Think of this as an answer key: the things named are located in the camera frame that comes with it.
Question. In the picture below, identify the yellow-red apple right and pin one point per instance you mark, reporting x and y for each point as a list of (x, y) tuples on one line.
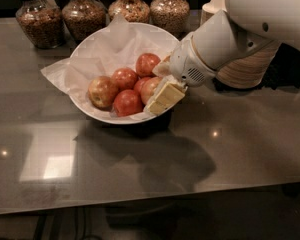
[(148, 89)]

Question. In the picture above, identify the white paper liner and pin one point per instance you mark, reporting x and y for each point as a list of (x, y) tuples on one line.
[(103, 54)]

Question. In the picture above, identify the glass cereal jar far left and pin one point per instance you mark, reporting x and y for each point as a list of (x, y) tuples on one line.
[(42, 23)]

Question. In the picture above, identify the back stack paper bowls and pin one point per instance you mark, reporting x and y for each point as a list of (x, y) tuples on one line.
[(211, 8)]

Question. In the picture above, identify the red apple with sticker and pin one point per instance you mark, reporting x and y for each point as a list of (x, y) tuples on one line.
[(145, 64)]

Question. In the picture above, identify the red apple front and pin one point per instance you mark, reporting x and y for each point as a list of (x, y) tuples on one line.
[(127, 102)]

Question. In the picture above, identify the glass cereal jar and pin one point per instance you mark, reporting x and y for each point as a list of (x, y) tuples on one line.
[(42, 23), (131, 10), (170, 15), (84, 17)]

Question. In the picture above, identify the red apple hidden centre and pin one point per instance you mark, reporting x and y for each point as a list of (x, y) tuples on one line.
[(139, 84)]

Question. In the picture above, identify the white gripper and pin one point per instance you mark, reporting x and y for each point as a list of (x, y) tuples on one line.
[(186, 65)]

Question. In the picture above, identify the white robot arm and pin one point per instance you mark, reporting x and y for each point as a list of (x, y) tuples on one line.
[(241, 29)]

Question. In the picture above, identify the red apple middle back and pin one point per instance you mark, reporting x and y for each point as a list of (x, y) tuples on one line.
[(125, 78)]

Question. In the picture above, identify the yellowish apple left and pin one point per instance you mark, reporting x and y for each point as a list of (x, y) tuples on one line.
[(102, 91)]

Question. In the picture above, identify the white bowl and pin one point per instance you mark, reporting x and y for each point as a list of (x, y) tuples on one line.
[(90, 110)]

